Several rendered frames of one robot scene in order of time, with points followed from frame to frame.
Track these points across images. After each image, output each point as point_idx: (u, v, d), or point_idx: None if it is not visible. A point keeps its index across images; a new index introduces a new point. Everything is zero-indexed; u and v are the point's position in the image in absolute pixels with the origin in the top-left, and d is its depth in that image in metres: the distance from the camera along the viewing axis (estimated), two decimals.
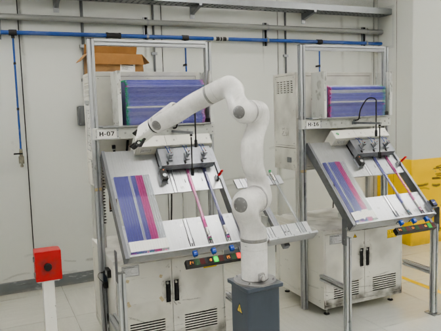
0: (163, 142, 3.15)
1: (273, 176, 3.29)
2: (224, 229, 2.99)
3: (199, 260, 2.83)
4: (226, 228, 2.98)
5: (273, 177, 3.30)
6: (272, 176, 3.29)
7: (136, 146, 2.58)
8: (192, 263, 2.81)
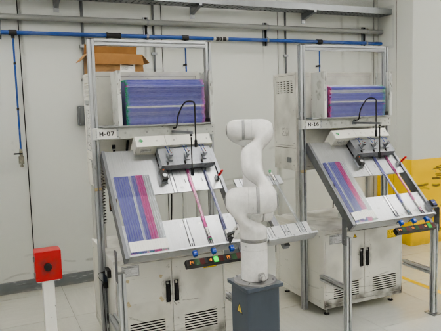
0: (163, 142, 3.15)
1: (273, 176, 3.29)
2: (226, 234, 2.97)
3: (199, 260, 2.83)
4: (228, 232, 2.96)
5: (273, 177, 3.30)
6: (272, 176, 3.29)
7: None
8: (192, 263, 2.81)
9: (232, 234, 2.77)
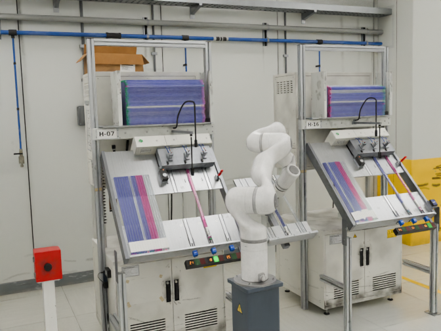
0: (163, 142, 3.15)
1: (273, 176, 3.29)
2: (285, 230, 3.02)
3: (199, 260, 2.83)
4: (287, 229, 3.02)
5: (273, 177, 3.30)
6: (272, 176, 3.29)
7: None
8: (192, 263, 2.81)
9: None
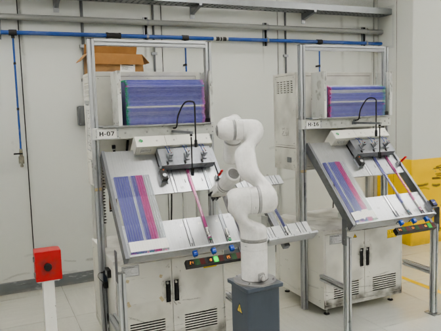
0: (163, 142, 3.15)
1: (226, 231, 2.96)
2: (285, 230, 3.02)
3: (199, 260, 2.83)
4: (287, 229, 3.02)
5: (226, 232, 2.97)
6: (228, 232, 2.96)
7: (212, 198, 3.07)
8: (192, 263, 2.81)
9: None
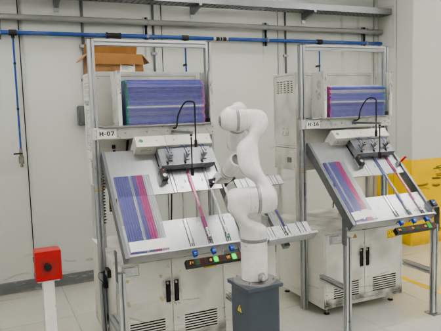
0: (163, 142, 3.15)
1: (224, 228, 2.98)
2: (285, 230, 3.02)
3: (199, 260, 2.83)
4: (287, 229, 3.02)
5: (224, 228, 2.99)
6: (226, 228, 2.98)
7: (210, 184, 2.99)
8: (192, 263, 2.81)
9: None
